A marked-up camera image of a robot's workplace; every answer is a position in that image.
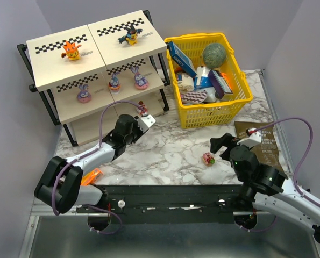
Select pink bear strawberry toy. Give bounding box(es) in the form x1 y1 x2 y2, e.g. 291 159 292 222
202 152 215 166

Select red pink bear toy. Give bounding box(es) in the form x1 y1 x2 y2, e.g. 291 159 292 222
137 101 148 116

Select purple bunny orange cup toy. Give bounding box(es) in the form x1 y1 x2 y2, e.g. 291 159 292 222
108 72 121 94

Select purple bunny donut toy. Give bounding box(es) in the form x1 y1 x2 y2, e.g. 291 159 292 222
130 66 149 90

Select purple creature pink donut toy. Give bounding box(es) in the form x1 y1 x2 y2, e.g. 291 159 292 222
76 84 92 104

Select black yellow bat toy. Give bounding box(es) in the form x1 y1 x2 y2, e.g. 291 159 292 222
118 25 143 46

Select orange dragon toy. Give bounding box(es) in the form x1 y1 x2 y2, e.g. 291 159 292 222
61 40 82 61

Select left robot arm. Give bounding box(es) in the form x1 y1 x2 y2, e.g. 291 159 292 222
34 114 156 214

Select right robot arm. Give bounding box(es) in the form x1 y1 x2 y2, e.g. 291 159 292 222
210 131 320 244

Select beige three-tier shelf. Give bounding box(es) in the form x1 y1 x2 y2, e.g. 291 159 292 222
17 10 170 146

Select brown coffee bag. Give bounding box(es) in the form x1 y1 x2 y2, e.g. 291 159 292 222
234 121 283 170

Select yellow plastic basket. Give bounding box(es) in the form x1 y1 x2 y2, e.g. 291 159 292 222
165 33 253 128

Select striped pink grey sponge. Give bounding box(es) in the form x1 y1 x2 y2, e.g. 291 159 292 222
181 91 208 104

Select orange Scrub Daddy box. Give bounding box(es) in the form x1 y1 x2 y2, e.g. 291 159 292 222
81 168 103 186

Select dark purple box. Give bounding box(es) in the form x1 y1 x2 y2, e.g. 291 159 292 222
208 70 233 101

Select blue white pouch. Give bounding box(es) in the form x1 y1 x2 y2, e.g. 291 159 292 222
194 66 212 89

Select cream paper roll pack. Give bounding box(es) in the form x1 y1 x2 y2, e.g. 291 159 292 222
175 73 194 94

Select blue Harry's box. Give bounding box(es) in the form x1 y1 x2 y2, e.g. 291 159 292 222
167 41 197 78

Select green textured ball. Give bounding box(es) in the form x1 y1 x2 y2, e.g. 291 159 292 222
202 43 227 69

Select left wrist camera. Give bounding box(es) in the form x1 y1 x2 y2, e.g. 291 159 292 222
136 114 156 133

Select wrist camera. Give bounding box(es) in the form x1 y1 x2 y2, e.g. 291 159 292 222
237 128 262 149
136 114 156 133

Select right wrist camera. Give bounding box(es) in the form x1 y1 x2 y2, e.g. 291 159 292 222
237 128 262 149

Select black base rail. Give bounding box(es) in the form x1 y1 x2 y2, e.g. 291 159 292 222
76 184 268 225

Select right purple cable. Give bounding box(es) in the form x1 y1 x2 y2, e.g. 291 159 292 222
239 117 320 233

